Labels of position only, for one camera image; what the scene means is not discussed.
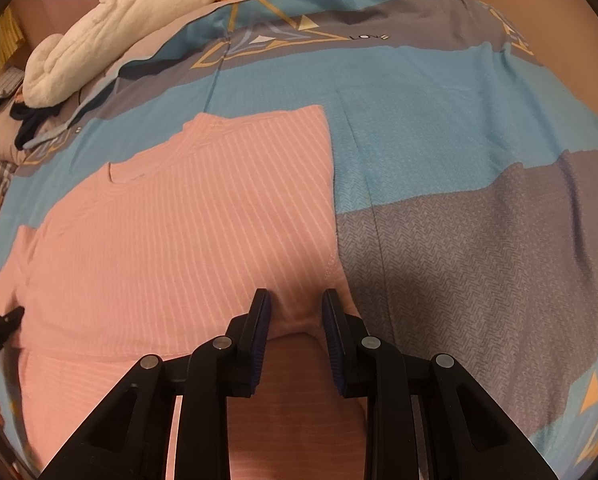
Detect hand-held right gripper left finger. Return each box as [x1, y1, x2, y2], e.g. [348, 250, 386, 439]
[39, 288, 272, 480]

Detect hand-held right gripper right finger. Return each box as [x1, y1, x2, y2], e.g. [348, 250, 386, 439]
[321, 290, 570, 480]

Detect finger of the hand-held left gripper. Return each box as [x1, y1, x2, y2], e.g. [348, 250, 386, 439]
[0, 309, 24, 368]

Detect pink ribbed sweater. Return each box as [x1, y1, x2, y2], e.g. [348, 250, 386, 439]
[0, 105, 374, 480]

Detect dark navy clothes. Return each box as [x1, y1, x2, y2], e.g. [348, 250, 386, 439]
[0, 95, 64, 148]

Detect grey striped cloth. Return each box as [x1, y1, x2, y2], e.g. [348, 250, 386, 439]
[0, 67, 24, 106]

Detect blue grey patterned bed cover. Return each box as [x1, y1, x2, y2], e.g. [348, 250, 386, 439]
[0, 0, 598, 480]

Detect yellow fringed item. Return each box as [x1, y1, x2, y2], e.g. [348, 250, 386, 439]
[0, 7, 22, 73]

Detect white fluffy garment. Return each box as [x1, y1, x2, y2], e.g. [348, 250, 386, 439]
[23, 0, 237, 108]

